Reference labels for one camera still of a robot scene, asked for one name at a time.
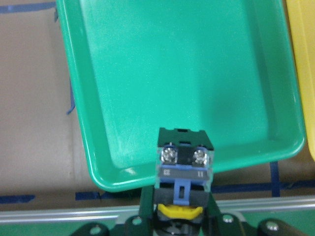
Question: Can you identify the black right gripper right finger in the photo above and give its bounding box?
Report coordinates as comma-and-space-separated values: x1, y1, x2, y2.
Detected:
206, 192, 221, 219

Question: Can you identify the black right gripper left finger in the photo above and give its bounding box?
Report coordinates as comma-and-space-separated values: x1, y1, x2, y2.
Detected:
138, 186, 154, 221

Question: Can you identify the green push button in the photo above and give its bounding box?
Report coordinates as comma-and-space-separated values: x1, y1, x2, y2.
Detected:
154, 128, 214, 236

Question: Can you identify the green conveyor belt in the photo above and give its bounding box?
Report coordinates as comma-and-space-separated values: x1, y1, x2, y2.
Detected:
0, 196, 315, 236

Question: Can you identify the green plastic tray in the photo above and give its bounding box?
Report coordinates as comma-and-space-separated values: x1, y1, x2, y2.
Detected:
56, 0, 305, 192

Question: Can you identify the yellow plastic tray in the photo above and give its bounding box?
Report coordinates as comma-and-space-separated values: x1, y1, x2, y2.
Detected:
286, 0, 315, 158

